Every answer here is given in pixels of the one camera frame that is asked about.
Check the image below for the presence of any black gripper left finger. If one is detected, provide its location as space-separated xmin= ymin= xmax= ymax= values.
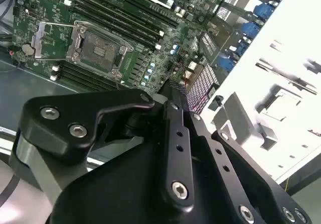
xmin=10 ymin=79 xmax=196 ymax=214

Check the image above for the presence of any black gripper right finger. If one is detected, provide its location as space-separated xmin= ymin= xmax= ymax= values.
xmin=177 ymin=82 xmax=313 ymax=224

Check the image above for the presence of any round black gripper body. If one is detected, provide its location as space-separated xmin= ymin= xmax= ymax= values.
xmin=49 ymin=143 xmax=234 ymax=224

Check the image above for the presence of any metal socket cover frame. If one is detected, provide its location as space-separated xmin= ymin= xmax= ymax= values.
xmin=32 ymin=21 xmax=87 ymax=61

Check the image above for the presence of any silver CPU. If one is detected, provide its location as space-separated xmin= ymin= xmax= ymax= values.
xmin=267 ymin=90 xmax=301 ymax=121

